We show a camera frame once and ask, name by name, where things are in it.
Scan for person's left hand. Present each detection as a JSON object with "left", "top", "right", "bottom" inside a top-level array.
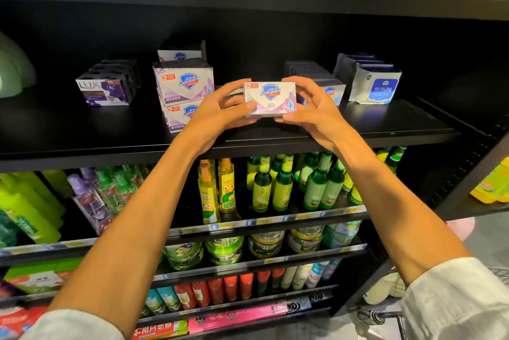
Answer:
[{"left": 181, "top": 79, "right": 259, "bottom": 154}]

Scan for person's right hand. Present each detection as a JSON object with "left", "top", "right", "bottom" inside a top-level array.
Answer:
[{"left": 277, "top": 76, "right": 351, "bottom": 152}]

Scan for black store shelf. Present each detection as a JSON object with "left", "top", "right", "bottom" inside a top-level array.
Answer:
[{"left": 0, "top": 0, "right": 509, "bottom": 340}]

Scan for pale green pump soap bottle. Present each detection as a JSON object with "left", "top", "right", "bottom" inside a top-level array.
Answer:
[{"left": 0, "top": 31, "right": 38, "bottom": 98}]

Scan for black wire shopping cart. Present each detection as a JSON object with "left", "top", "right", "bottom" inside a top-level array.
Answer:
[{"left": 354, "top": 266, "right": 509, "bottom": 340}]

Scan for person's right forearm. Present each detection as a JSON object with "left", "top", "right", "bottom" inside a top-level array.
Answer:
[{"left": 330, "top": 133, "right": 470, "bottom": 285}]

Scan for person's left forearm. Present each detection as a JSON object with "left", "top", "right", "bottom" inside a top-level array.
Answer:
[{"left": 48, "top": 135, "right": 224, "bottom": 337}]

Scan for row of white blue soap boxes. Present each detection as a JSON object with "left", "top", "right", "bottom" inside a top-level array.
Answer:
[{"left": 284, "top": 60, "right": 347, "bottom": 106}]

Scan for row of white upright packs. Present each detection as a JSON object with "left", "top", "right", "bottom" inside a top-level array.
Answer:
[{"left": 334, "top": 53, "right": 402, "bottom": 105}]

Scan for row of purple soap boxes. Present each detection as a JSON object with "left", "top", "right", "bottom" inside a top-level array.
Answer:
[{"left": 75, "top": 59, "right": 143, "bottom": 106}]

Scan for green lidded wipe tub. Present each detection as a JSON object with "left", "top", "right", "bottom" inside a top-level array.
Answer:
[
  {"left": 248, "top": 231, "right": 287, "bottom": 259},
  {"left": 286, "top": 226, "right": 326, "bottom": 254},
  {"left": 205, "top": 236, "right": 246, "bottom": 267},
  {"left": 323, "top": 220, "right": 363, "bottom": 249},
  {"left": 163, "top": 242, "right": 205, "bottom": 272}
]

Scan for row of white small bottles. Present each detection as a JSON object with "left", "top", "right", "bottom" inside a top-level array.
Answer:
[{"left": 280, "top": 258, "right": 343, "bottom": 291}]

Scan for cream white pouch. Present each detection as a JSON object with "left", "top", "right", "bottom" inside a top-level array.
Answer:
[{"left": 362, "top": 272, "right": 408, "bottom": 307}]

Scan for yellow detergent jug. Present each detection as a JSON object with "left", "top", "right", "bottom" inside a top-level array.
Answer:
[{"left": 471, "top": 155, "right": 509, "bottom": 205}]

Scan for long pink packet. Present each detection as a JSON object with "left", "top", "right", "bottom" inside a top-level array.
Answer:
[{"left": 188, "top": 298, "right": 313, "bottom": 335}]

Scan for yellow red packets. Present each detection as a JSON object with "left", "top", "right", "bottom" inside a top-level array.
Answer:
[{"left": 131, "top": 318, "right": 190, "bottom": 340}]

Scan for green white box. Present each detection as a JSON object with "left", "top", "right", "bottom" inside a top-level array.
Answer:
[{"left": 4, "top": 260, "right": 76, "bottom": 295}]

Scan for red snack packet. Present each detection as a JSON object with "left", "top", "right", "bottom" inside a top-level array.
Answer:
[{"left": 0, "top": 306, "right": 49, "bottom": 340}]

